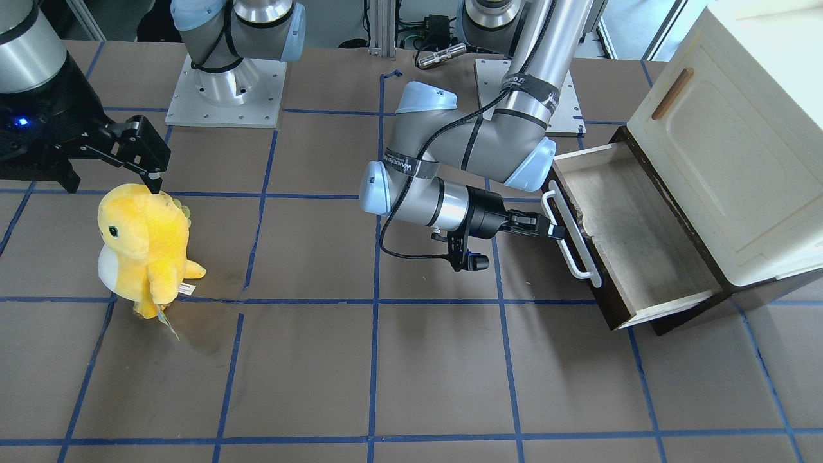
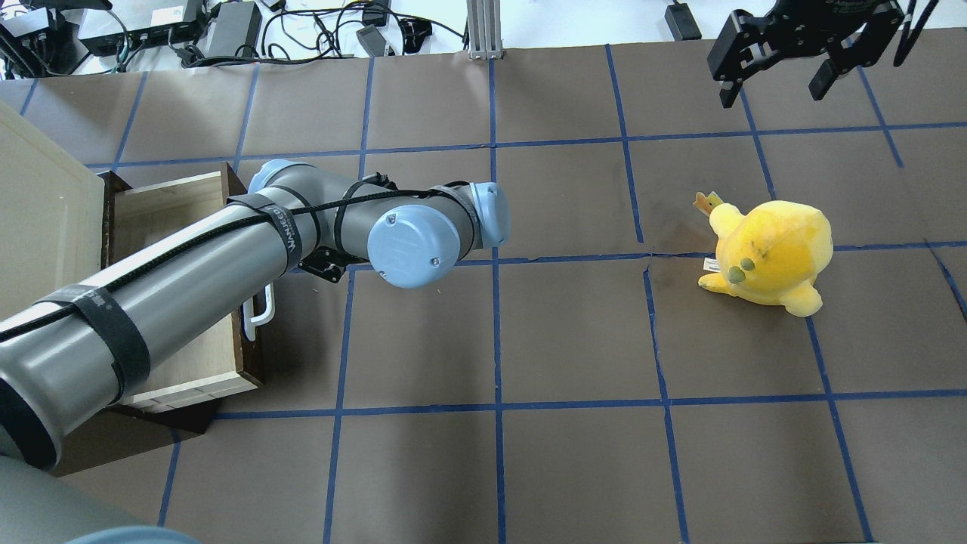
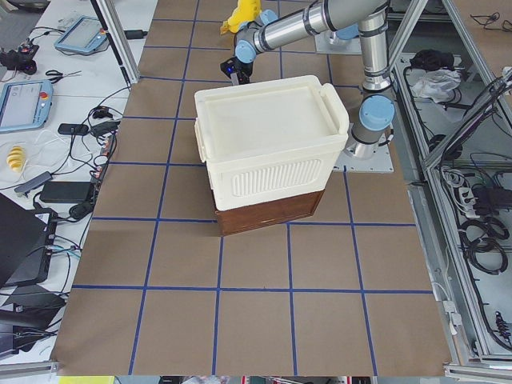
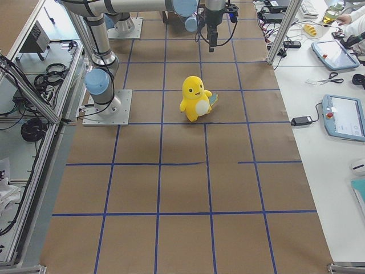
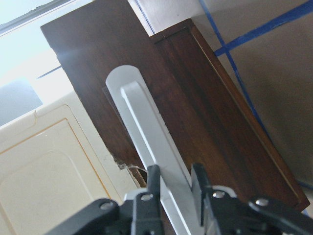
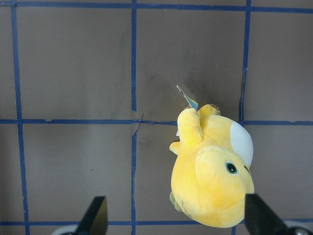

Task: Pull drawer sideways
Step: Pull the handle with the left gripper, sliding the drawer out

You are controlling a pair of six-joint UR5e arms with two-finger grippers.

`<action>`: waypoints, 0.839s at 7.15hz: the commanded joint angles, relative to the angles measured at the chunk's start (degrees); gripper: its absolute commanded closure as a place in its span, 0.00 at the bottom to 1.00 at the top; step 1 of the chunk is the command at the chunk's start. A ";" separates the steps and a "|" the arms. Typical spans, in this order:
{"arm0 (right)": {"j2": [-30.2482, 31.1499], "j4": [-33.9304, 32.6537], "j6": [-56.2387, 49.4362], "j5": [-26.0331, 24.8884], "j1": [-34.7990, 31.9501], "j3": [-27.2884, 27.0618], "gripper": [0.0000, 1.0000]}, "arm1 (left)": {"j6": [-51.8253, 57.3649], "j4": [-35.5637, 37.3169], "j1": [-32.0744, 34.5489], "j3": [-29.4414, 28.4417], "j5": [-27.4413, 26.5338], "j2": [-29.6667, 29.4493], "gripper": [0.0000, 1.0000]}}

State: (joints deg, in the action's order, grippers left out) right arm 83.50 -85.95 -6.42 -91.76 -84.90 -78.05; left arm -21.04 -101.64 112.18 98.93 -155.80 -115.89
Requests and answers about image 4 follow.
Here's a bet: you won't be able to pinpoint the grey metal box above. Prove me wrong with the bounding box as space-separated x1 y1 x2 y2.
20 21 50 61

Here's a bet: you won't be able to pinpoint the lower teach pendant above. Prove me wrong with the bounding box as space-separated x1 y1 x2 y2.
322 94 364 142

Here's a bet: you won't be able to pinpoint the black handled scissors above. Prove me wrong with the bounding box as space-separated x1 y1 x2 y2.
317 72 344 85

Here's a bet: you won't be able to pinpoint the coiled black cable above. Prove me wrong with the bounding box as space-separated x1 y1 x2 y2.
20 118 47 143

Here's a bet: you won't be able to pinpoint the person hand at desk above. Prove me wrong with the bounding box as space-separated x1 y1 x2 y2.
336 14 352 26

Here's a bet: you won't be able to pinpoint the aluminium frame post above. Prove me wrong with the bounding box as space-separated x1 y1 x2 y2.
266 0 302 65

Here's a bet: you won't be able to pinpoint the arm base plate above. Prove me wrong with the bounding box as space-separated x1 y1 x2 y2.
107 17 143 40
82 90 132 126

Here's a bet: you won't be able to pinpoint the teach pendant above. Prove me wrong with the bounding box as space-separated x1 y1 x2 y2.
322 94 364 142
311 40 360 71

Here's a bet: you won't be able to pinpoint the upper teach pendant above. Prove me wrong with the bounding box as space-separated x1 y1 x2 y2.
311 40 360 71

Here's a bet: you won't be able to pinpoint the yellow toy on desk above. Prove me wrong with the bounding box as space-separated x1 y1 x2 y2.
303 24 317 38

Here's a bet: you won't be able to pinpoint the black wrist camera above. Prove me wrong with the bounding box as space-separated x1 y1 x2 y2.
226 2 239 23

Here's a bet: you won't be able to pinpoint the white sleeved forearm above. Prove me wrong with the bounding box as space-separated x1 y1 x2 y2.
344 6 364 36

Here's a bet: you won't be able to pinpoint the yellow plush dinosaur toy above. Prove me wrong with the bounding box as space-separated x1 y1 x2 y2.
179 76 218 122

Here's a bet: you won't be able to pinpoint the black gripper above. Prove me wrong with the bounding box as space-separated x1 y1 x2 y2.
207 25 218 53

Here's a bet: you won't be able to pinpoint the black power brick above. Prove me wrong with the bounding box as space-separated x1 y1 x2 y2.
290 116 313 127

